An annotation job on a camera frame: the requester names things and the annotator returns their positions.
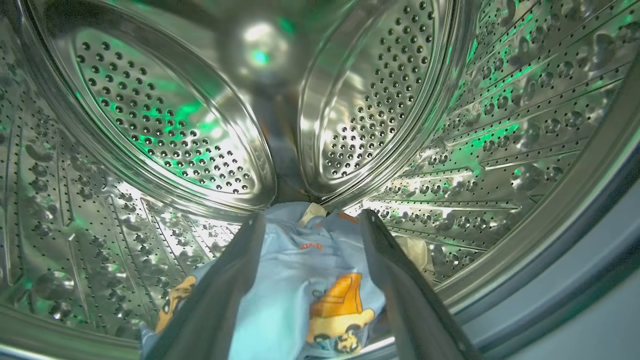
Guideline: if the grey rubber door gasket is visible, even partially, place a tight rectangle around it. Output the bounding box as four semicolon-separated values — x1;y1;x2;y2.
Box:
440;140;640;360

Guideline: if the stainless steel washing machine drum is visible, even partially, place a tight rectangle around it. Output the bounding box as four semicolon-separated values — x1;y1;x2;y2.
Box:
0;0;640;351

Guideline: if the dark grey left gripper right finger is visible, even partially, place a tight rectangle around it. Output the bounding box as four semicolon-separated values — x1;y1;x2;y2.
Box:
360;209;483;360

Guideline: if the blue cartoon print garment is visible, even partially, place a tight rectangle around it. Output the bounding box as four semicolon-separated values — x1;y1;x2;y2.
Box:
140;230;388;360
265;201;361;236

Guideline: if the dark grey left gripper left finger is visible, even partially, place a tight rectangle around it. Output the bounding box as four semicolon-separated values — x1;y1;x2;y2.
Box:
142;212;266;360

